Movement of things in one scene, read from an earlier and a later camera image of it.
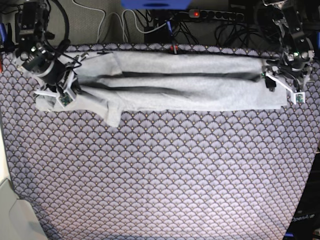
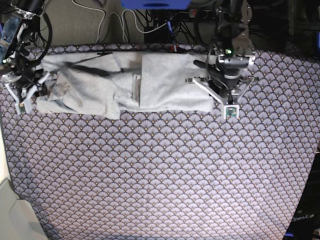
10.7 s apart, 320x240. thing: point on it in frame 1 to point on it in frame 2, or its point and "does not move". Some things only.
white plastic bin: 18,220 does not move
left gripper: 45,64 to 20,78
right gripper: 291,64 to 224,81
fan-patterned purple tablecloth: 233,174 does not move
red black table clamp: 176,47 does not move
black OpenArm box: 306,220 does not move
